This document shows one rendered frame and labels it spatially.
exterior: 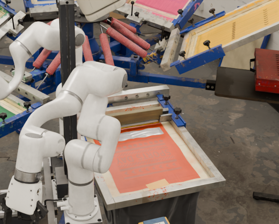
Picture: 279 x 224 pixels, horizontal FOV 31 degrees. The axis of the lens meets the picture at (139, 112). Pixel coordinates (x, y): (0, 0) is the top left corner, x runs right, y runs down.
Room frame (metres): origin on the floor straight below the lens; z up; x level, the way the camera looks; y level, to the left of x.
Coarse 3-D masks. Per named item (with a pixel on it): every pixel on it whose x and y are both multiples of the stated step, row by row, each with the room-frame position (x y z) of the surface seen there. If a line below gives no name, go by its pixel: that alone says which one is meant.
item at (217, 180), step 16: (112, 112) 2.45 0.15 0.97; (176, 128) 2.32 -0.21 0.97; (192, 144) 2.15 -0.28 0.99; (208, 160) 2.02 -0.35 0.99; (96, 176) 1.85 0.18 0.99; (144, 192) 1.75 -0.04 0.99; (160, 192) 1.76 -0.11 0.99; (176, 192) 1.78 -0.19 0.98; (192, 192) 1.81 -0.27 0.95; (112, 208) 1.67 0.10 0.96
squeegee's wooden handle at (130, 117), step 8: (120, 112) 2.32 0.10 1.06; (128, 112) 2.32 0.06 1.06; (136, 112) 2.33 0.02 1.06; (144, 112) 2.34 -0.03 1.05; (152, 112) 2.36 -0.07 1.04; (160, 112) 2.38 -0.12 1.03; (120, 120) 2.29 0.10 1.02; (128, 120) 2.31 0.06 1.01; (136, 120) 2.33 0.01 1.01; (144, 120) 2.35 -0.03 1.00
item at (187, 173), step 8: (128, 128) 2.32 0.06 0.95; (136, 128) 2.33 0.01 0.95; (144, 128) 2.33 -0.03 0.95; (160, 128) 2.34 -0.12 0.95; (152, 136) 2.26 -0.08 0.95; (160, 136) 2.26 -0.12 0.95; (168, 136) 2.26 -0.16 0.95; (168, 144) 2.19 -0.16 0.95; (176, 144) 2.19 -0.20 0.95; (176, 152) 2.12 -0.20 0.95; (184, 160) 2.06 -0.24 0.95; (184, 168) 1.99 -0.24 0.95; (192, 168) 1.99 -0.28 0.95; (160, 176) 1.92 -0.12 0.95; (168, 176) 1.92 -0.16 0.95; (176, 176) 1.92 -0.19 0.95; (184, 176) 1.93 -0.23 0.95; (192, 176) 1.93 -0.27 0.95
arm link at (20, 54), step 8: (16, 40) 1.73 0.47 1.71; (16, 48) 1.70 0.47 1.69; (24, 48) 1.71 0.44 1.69; (16, 56) 1.69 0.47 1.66; (24, 56) 1.70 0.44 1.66; (16, 64) 1.70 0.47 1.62; (24, 64) 1.70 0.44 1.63; (16, 72) 1.70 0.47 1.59; (0, 80) 1.63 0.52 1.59; (16, 80) 1.66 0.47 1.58; (0, 88) 1.62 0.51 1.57; (8, 88) 1.63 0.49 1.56; (0, 96) 1.61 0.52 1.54
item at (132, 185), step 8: (112, 160) 2.02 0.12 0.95; (112, 168) 1.96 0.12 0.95; (112, 176) 1.90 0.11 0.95; (120, 176) 1.90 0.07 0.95; (144, 176) 1.91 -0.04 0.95; (152, 176) 1.91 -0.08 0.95; (120, 184) 1.84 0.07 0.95; (128, 184) 1.84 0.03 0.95; (136, 184) 1.85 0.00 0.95; (144, 184) 1.85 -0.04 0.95; (120, 192) 1.78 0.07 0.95
